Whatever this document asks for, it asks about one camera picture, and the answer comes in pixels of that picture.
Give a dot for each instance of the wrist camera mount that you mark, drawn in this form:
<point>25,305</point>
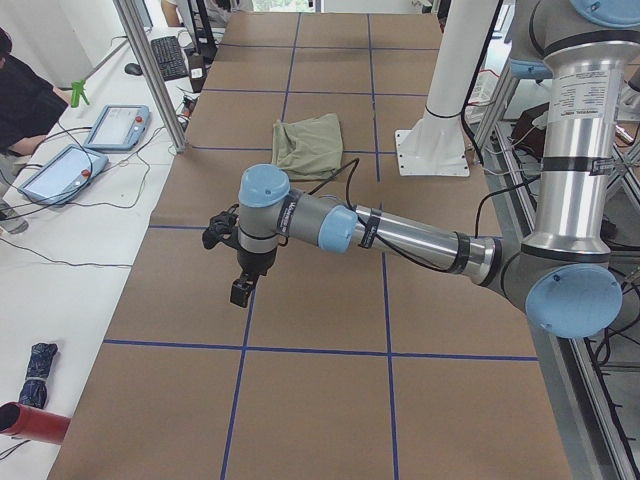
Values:
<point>223,229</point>

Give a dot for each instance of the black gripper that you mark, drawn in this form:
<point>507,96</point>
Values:
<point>255,260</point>

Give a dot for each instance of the green plastic clamp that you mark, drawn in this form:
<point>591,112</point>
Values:
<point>78,93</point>

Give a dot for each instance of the black computer mouse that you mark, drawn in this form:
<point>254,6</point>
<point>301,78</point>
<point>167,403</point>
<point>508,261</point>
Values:
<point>133,69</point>

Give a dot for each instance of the dark blue rolled cloth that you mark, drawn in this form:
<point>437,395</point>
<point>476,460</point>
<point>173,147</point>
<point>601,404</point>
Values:
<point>34,390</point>

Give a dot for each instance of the teach pendant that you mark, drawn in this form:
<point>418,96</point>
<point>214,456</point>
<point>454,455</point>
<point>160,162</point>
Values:
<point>63,177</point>
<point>118,128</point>

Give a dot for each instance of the black computer keyboard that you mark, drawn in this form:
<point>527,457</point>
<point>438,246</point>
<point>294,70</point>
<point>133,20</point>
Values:
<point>169,57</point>

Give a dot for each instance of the aluminium frame post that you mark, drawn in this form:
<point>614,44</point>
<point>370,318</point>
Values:
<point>134,30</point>

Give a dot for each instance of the upper teach pendant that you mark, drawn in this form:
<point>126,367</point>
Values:
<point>118,128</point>

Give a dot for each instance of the aluminium frame rail structure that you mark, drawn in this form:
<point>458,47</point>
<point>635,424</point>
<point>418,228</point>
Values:
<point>596,407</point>

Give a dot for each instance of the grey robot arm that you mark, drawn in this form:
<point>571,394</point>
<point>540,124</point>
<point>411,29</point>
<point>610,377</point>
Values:
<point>558,274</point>

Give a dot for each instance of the seated person dark clothes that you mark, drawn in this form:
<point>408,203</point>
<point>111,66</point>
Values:
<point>30,105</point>

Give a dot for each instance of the red cylinder bottle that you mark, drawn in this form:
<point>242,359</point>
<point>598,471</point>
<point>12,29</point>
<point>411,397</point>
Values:
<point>26,422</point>

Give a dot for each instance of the olive green long-sleeve shirt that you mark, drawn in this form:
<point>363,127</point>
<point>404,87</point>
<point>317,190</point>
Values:
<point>309,149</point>

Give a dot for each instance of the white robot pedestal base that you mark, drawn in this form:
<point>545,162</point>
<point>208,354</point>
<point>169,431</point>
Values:
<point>435,145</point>

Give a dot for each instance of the black power box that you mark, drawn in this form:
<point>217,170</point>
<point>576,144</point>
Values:
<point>529,132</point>

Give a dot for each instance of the lower teach pendant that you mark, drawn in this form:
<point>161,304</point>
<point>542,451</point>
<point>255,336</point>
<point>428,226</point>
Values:
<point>63,177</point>

